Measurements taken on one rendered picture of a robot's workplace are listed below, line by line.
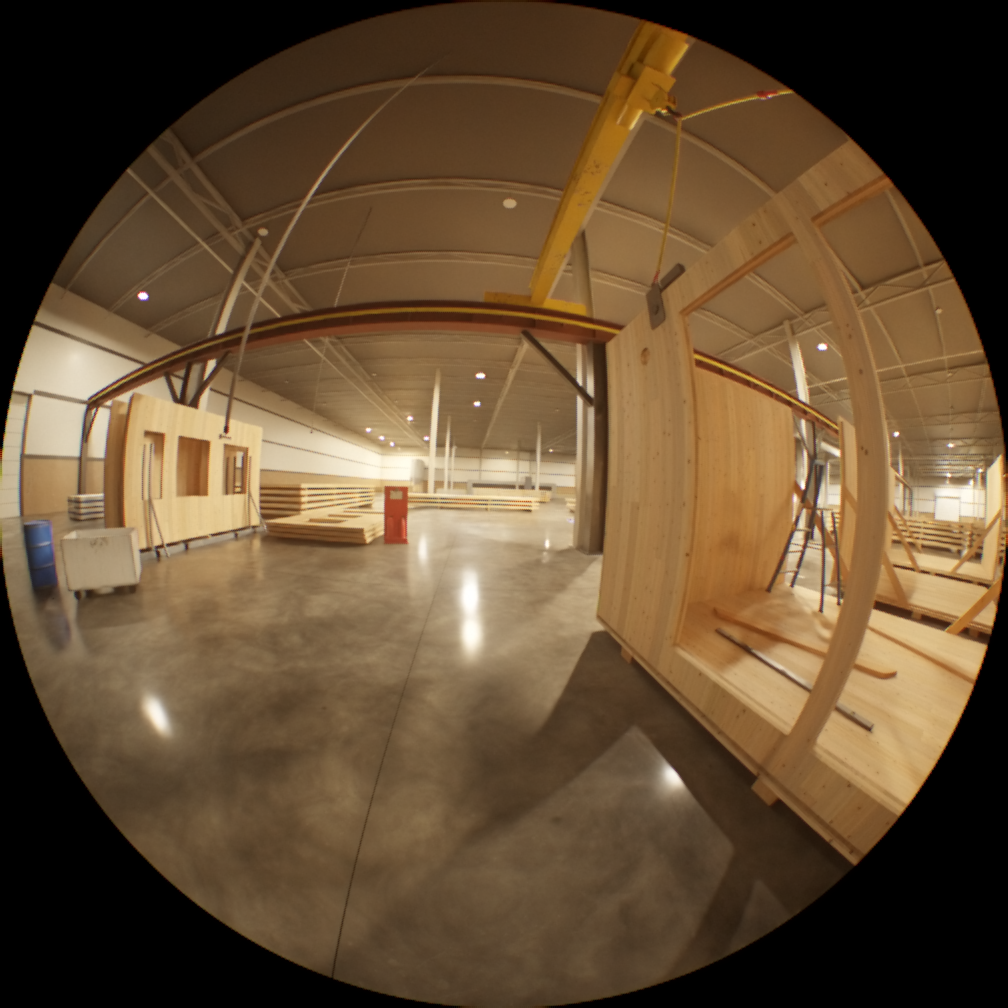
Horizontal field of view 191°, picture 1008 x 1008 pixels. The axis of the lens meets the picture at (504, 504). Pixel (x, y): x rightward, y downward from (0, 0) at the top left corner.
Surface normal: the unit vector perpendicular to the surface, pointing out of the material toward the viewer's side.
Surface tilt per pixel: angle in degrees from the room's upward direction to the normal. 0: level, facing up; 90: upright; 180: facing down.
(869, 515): 90
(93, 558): 90
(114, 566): 90
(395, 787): 0
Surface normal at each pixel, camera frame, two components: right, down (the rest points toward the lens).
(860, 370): -0.99, -0.04
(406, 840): 0.04, -1.00
